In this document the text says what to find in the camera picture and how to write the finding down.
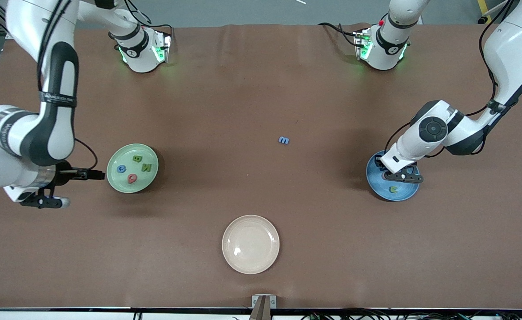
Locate left arm base connector plate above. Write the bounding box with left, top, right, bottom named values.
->
left=354, top=29, right=372, bottom=60

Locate right arm base connector plate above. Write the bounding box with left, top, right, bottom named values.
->
left=152, top=30, right=173, bottom=64

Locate blue plate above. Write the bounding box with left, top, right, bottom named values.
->
left=366, top=151, right=421, bottom=202

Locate green plate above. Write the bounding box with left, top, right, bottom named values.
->
left=107, top=143, right=159, bottom=194

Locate brown table mat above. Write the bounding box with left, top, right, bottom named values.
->
left=0, top=23, right=522, bottom=309

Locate beige plate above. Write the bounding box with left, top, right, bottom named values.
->
left=222, top=215, right=280, bottom=275

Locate grey rod with black foot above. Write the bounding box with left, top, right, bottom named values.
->
left=473, top=0, right=510, bottom=22

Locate black left arm base cable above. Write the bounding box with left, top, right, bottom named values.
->
left=318, top=22, right=359, bottom=47

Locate black arm base cable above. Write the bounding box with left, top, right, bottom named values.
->
left=128, top=0, right=175, bottom=43
left=318, top=22, right=359, bottom=47

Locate black right arm base cable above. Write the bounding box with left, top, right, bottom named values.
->
left=128, top=0, right=175, bottom=43

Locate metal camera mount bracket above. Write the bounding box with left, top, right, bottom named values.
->
left=251, top=295, right=277, bottom=320

